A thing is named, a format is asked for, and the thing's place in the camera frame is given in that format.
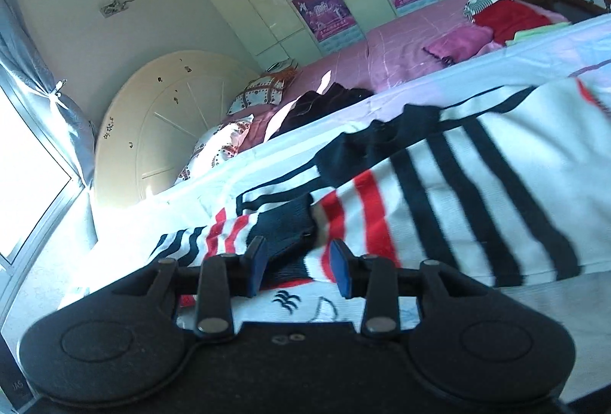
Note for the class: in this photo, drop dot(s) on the brown white patterned pillow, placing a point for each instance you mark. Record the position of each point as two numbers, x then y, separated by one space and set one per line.
260 92

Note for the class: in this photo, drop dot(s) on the black white striped cloth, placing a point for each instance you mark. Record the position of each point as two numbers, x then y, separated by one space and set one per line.
482 3

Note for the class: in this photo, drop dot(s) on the dark cloth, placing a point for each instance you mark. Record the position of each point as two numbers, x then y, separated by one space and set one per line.
320 106

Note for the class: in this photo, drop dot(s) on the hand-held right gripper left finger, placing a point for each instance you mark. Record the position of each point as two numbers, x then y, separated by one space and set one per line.
255 263

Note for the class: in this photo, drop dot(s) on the dark wooden furniture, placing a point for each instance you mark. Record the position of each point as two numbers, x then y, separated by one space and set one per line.
573 3

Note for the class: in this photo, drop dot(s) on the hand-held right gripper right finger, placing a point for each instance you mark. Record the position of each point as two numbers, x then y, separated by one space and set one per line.
341 268

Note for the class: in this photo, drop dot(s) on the red garment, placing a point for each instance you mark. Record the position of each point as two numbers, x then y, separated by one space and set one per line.
508 20

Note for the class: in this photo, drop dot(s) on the white red patterned pillow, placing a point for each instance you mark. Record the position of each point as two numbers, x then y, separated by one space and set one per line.
215 146

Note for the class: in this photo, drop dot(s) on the metal framed window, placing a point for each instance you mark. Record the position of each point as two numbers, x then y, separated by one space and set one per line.
28 180

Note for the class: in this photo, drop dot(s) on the cream round headboard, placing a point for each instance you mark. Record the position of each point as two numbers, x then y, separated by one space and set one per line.
157 132

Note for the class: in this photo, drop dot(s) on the magenta pink garment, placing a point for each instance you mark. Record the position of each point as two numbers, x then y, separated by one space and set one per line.
460 42

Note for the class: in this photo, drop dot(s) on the light green cloth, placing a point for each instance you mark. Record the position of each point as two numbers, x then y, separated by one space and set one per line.
534 34

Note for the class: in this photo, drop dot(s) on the red black white striped sweater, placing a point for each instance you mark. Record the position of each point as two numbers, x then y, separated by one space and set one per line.
453 204

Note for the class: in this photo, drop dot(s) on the grey curtain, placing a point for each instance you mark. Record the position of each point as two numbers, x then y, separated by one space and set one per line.
76 127

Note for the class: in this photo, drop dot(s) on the pink bed sheet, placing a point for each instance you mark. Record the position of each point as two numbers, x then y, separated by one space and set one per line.
353 56

